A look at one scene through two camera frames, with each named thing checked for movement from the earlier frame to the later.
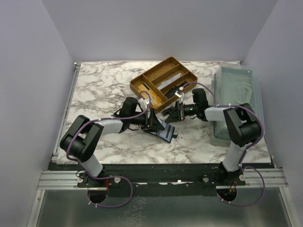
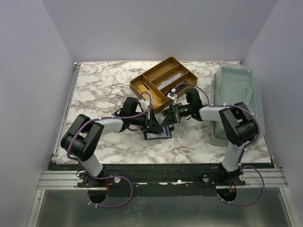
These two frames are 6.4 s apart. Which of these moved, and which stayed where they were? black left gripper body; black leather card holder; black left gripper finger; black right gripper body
Moved: black leather card holder
Stayed: black left gripper finger; black right gripper body; black left gripper body
